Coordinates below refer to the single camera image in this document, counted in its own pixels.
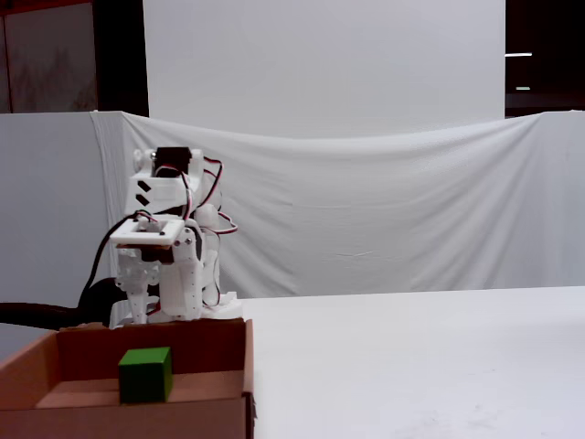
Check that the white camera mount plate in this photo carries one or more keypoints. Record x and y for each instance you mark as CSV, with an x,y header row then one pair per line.
x,y
169,235

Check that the white draped cloth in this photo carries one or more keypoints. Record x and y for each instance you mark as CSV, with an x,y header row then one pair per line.
x,y
365,206

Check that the grey partition panel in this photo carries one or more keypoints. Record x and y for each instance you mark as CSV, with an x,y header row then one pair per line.
x,y
45,206

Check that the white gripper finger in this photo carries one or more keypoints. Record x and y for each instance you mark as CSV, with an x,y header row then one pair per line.
x,y
141,308
183,292

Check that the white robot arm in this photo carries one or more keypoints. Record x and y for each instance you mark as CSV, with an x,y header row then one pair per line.
x,y
164,194

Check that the white backdrop panel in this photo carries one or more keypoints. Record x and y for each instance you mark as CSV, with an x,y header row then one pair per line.
x,y
320,59

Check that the dark window opening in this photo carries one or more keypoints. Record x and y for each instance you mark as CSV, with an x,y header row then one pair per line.
x,y
548,27

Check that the green cube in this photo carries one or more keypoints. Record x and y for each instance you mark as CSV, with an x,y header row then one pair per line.
x,y
144,379

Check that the black pillar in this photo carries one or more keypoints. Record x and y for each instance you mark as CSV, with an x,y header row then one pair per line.
x,y
121,55

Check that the brown cardboard box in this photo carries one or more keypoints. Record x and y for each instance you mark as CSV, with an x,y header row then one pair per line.
x,y
205,347

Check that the black table clamp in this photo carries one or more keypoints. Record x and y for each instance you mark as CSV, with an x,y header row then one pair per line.
x,y
98,297

